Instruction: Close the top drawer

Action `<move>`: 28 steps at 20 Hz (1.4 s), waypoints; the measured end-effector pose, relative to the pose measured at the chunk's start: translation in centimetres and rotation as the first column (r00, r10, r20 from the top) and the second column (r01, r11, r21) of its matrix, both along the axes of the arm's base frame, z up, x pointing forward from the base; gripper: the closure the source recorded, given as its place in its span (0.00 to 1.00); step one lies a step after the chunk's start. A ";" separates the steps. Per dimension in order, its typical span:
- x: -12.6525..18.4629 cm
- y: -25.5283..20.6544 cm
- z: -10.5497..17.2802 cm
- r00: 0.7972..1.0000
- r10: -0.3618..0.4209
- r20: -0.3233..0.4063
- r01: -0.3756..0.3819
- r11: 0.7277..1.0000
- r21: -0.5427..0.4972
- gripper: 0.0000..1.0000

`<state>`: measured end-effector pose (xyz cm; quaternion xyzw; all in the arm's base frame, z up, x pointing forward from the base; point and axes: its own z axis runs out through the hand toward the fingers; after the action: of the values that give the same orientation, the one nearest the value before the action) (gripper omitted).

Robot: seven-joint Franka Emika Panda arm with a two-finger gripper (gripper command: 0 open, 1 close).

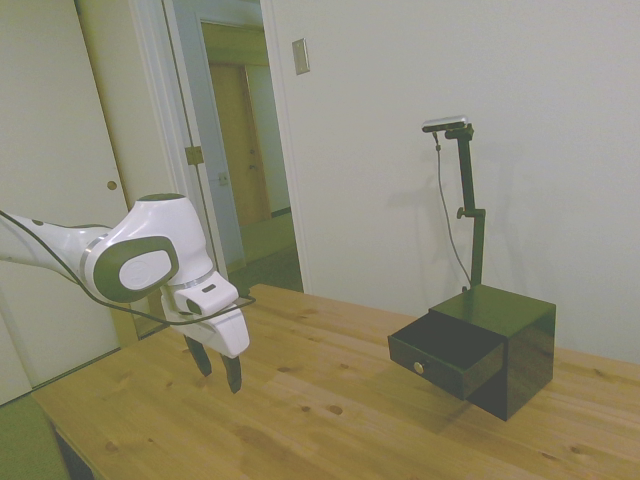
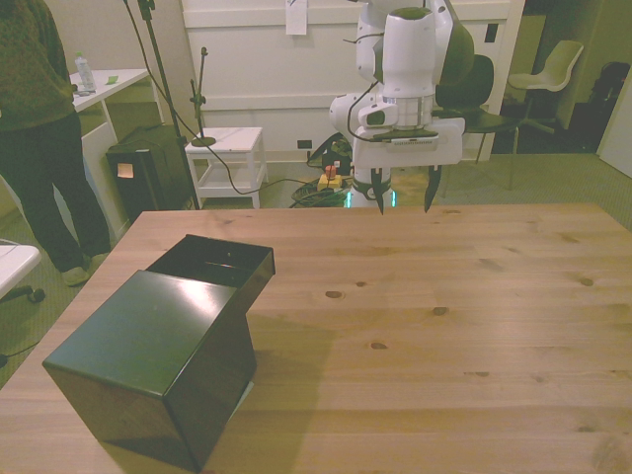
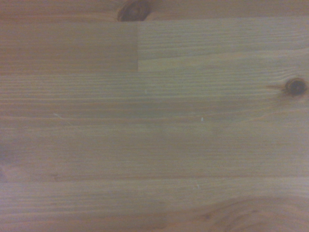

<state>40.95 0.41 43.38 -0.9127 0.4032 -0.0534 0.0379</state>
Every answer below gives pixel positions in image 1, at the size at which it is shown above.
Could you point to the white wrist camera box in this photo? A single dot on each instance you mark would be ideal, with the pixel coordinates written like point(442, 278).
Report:
point(205, 296)

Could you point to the white closet door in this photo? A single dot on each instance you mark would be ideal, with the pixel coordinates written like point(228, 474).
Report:
point(55, 125)

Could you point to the wooden hallway door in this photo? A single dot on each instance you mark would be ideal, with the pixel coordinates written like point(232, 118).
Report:
point(242, 140)

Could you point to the black drawer cabinet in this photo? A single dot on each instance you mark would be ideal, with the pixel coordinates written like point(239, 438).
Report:
point(515, 345)

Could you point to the white open door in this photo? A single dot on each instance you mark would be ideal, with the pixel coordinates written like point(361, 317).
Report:
point(200, 130)

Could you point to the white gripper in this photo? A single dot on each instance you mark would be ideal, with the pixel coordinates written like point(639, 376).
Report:
point(227, 335)

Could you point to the silver exterior camera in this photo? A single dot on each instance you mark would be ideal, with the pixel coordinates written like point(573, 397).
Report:
point(445, 123)

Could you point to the black camera stand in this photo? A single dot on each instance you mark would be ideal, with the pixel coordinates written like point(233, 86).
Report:
point(472, 210)

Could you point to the brass door hinge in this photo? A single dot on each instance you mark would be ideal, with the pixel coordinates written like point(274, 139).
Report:
point(194, 155)

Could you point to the black drawer with round knob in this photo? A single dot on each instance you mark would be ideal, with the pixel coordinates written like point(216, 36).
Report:
point(440, 350)

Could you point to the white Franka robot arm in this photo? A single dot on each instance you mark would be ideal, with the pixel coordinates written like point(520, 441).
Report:
point(150, 235)

